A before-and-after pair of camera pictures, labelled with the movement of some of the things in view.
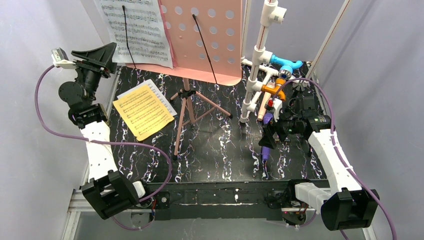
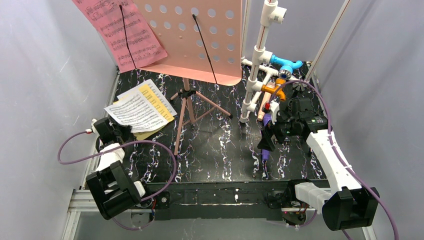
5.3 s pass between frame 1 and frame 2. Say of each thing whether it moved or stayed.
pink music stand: stayed
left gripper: moved
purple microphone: stayed
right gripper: stayed
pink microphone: stayed
